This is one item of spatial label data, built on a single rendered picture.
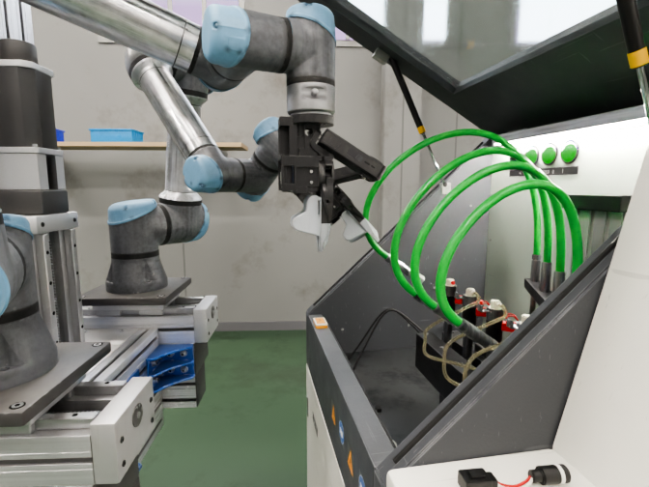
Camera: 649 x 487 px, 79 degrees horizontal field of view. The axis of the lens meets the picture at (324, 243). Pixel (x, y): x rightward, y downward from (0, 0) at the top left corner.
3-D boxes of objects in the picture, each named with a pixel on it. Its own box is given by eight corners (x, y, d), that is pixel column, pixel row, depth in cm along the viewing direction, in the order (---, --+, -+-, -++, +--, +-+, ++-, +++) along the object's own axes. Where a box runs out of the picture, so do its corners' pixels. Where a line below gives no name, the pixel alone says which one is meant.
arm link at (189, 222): (142, 241, 114) (147, 34, 101) (187, 235, 126) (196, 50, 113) (166, 251, 108) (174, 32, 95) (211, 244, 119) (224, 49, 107)
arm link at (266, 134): (265, 141, 96) (283, 113, 91) (294, 174, 94) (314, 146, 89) (242, 142, 89) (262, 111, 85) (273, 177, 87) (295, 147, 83)
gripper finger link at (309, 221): (291, 251, 64) (291, 194, 63) (327, 250, 66) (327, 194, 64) (293, 255, 61) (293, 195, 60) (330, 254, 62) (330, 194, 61)
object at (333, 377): (308, 368, 114) (307, 314, 111) (323, 367, 114) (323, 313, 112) (371, 575, 53) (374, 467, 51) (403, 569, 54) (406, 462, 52)
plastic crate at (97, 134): (145, 145, 311) (144, 131, 309) (133, 142, 290) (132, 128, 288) (103, 145, 309) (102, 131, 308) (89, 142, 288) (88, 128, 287)
